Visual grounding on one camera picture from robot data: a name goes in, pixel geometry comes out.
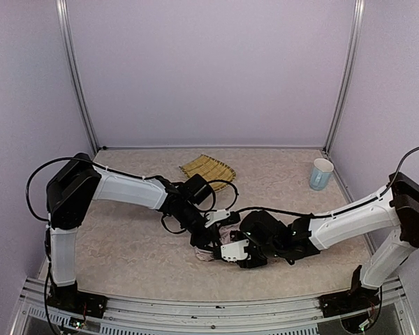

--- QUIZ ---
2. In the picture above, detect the woven bamboo tray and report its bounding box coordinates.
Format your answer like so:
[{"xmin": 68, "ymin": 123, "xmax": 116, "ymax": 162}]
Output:
[{"xmin": 179, "ymin": 154, "xmax": 237, "ymax": 182}]

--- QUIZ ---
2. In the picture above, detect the light blue mug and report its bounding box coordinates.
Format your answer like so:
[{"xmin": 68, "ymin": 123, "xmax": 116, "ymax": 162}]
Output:
[{"xmin": 309, "ymin": 158, "xmax": 335, "ymax": 191}]

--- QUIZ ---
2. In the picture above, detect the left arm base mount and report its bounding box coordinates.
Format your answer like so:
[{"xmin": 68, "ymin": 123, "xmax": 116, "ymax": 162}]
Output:
[{"xmin": 47, "ymin": 282, "xmax": 108, "ymax": 319}]

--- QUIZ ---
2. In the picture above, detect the left aluminium corner post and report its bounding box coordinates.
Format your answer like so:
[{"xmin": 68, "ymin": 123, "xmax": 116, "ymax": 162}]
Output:
[{"xmin": 55, "ymin": 0, "xmax": 100, "ymax": 155}]

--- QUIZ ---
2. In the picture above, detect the pink folding umbrella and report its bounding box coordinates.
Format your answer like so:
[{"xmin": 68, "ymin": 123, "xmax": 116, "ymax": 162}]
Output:
[{"xmin": 193, "ymin": 223, "xmax": 240, "ymax": 262}]

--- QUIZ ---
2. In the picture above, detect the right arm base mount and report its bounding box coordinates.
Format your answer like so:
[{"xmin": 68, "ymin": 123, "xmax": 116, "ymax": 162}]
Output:
[{"xmin": 318, "ymin": 265, "xmax": 381, "ymax": 318}]

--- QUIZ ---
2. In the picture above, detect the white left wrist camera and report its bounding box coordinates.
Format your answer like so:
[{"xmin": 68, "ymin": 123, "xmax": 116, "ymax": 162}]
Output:
[{"xmin": 204, "ymin": 209, "xmax": 241, "ymax": 228}]

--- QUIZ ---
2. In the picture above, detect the aluminium front rail frame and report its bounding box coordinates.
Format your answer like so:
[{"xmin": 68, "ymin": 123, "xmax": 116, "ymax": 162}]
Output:
[{"xmin": 10, "ymin": 275, "xmax": 418, "ymax": 335}]

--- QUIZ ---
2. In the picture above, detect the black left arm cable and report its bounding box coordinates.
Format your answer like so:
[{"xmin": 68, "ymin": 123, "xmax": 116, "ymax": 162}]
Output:
[{"xmin": 24, "ymin": 156, "xmax": 240, "ymax": 235}]

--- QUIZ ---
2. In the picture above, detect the right aluminium corner post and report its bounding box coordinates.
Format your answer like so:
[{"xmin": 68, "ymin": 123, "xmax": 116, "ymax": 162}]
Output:
[{"xmin": 323, "ymin": 0, "xmax": 365, "ymax": 156}]

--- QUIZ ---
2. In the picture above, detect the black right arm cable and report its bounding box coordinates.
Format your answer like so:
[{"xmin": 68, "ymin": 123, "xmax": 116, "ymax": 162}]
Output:
[{"xmin": 237, "ymin": 145, "xmax": 419, "ymax": 219}]

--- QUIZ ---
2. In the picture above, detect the aluminium corner post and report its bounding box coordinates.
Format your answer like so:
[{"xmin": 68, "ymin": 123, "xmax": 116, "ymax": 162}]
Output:
[
  {"xmin": 55, "ymin": 0, "xmax": 100, "ymax": 155},
  {"xmin": 323, "ymin": 0, "xmax": 365, "ymax": 156}
]

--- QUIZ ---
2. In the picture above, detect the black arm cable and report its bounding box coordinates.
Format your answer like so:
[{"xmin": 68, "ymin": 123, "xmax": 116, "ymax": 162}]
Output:
[
  {"xmin": 24, "ymin": 156, "xmax": 240, "ymax": 235},
  {"xmin": 237, "ymin": 145, "xmax": 419, "ymax": 219}
]

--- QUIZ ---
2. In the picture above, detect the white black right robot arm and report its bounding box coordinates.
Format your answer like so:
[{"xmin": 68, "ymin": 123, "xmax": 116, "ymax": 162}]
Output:
[{"xmin": 240, "ymin": 172, "xmax": 419, "ymax": 290}]

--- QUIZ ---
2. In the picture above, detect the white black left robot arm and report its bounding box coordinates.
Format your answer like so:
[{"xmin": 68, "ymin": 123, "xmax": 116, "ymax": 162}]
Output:
[{"xmin": 46, "ymin": 153, "xmax": 214, "ymax": 287}]

